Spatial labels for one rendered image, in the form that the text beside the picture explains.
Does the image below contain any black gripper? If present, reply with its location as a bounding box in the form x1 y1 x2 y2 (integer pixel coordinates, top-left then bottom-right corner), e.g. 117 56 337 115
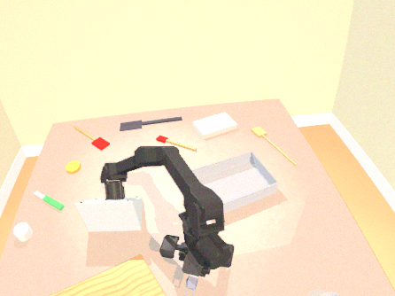
159 235 235 268

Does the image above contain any light wooden board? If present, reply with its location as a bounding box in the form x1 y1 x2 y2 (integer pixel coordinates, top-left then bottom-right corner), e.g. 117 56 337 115
50 254 166 296

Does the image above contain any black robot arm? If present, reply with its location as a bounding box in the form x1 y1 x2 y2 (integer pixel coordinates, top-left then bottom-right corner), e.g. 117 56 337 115
100 146 231 277

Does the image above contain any yellow flat disc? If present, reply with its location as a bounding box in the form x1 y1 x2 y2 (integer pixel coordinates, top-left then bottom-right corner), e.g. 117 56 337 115
66 161 81 174

